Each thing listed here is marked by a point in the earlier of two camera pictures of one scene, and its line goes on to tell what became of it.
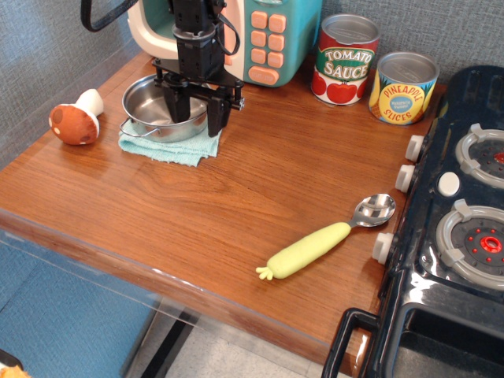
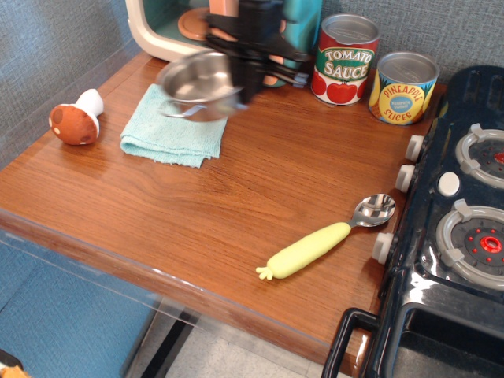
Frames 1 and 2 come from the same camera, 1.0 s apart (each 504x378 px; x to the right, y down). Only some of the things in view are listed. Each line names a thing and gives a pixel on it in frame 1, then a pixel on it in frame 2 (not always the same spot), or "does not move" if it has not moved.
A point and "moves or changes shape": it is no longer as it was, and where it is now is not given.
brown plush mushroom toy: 78,124 does not move
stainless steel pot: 145,103 moves or changes shape
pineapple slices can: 403,88 does not move
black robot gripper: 201,65 to 261,49
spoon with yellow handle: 374,210 does not move
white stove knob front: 382,247 does not move
